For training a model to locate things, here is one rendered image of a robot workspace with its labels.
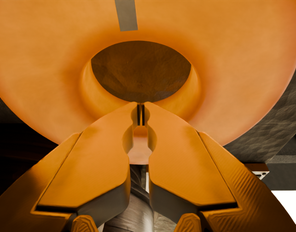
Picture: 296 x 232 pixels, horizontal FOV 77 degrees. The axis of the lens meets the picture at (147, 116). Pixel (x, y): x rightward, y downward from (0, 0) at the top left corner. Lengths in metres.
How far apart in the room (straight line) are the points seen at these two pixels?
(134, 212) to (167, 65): 0.22
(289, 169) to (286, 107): 9.56
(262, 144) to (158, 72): 0.29
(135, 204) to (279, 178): 9.05
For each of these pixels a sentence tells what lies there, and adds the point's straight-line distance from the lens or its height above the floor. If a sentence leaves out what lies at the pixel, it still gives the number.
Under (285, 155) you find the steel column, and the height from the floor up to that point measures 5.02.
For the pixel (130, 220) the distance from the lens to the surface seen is 0.30.
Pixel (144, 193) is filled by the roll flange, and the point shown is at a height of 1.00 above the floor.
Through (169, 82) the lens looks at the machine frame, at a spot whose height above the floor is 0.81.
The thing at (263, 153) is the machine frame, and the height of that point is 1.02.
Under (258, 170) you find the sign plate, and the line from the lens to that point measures 0.47.
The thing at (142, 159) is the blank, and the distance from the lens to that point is 0.15.
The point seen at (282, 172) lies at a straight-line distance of 9.53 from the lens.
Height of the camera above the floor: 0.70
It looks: 46 degrees up
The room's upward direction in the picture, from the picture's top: 178 degrees counter-clockwise
